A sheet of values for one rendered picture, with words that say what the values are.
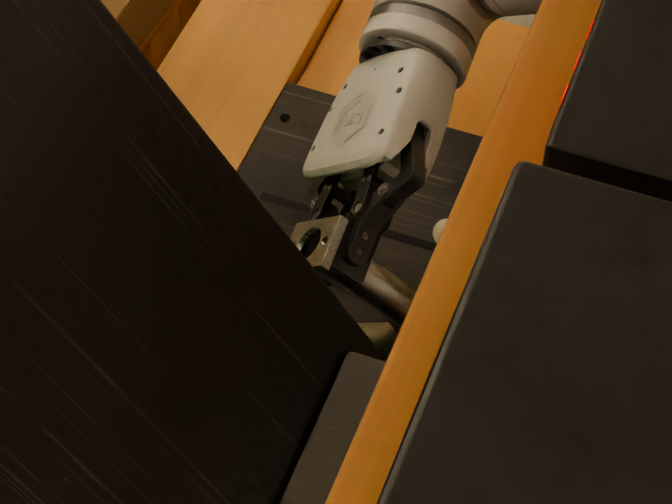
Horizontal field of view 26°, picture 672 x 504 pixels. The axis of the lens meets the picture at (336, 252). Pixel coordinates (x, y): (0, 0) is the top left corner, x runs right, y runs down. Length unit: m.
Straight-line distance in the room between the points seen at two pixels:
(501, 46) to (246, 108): 0.30
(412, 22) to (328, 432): 0.31
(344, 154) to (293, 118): 0.51
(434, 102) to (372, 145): 0.06
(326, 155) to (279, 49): 0.57
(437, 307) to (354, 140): 0.44
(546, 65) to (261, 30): 0.96
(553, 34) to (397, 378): 0.21
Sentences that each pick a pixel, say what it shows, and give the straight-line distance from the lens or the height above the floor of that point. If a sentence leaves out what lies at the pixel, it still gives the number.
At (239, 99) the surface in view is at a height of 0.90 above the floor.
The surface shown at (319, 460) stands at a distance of 0.91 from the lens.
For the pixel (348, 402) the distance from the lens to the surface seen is 0.93.
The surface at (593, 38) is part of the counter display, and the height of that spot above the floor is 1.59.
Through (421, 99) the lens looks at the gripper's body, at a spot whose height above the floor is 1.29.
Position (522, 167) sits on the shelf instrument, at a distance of 0.55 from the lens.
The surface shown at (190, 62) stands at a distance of 1.60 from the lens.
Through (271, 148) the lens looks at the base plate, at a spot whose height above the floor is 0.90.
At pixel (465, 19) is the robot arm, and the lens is 1.08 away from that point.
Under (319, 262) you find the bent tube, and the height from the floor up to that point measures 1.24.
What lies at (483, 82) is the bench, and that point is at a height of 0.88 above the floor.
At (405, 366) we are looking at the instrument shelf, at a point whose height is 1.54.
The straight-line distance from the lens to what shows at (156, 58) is 1.80.
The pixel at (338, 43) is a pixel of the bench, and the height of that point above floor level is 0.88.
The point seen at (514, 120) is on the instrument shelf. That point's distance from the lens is 0.67.
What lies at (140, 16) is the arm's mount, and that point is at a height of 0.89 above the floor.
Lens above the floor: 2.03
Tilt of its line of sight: 53 degrees down
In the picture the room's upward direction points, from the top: straight up
